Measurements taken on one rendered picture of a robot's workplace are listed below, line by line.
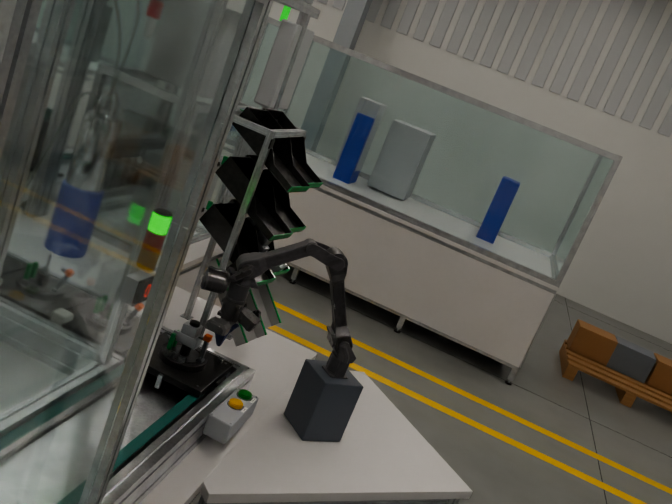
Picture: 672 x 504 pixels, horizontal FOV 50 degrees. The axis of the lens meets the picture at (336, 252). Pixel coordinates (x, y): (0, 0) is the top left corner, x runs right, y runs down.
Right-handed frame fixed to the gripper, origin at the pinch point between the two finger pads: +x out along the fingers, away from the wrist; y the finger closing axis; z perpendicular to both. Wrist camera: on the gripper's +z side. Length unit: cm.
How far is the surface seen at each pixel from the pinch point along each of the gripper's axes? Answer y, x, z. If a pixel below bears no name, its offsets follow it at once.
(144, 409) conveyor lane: -23.7, 17.7, -6.2
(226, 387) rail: -0.2, 14.1, 6.5
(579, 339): 529, 83, 186
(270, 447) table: -2.7, 23.6, 25.3
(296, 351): 67, 23, 10
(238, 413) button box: -11.7, 13.4, 15.1
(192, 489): -36.2, 23.4, 16.5
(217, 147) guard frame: -84, -65, 13
